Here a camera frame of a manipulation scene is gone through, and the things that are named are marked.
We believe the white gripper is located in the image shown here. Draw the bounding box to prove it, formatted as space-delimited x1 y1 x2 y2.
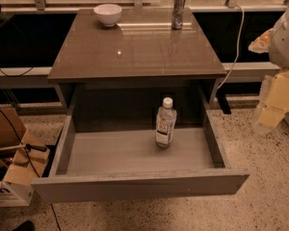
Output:
249 7 289 134

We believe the clear plastic bottle white cap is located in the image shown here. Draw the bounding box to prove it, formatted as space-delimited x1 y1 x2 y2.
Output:
155 97 177 148

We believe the grey cabinet with glossy top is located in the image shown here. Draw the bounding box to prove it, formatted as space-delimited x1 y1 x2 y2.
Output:
48 8 225 132

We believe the open grey drawer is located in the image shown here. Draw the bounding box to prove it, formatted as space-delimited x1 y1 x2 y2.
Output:
32 87 250 203

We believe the crushed silver can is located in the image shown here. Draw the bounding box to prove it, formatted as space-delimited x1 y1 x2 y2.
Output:
171 0 186 30

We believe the white ceramic bowl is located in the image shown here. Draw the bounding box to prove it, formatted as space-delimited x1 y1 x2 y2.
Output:
93 4 122 27

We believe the brown cardboard box left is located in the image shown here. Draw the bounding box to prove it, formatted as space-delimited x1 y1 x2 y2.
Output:
0 108 50 207

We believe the white cable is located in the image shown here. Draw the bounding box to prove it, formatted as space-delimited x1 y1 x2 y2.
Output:
217 4 246 90

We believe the black-handled tool in box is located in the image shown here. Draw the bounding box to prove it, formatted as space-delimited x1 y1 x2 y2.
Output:
0 143 47 152

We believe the black cable on floor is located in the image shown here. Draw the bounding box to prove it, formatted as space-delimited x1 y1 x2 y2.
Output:
0 103 63 231

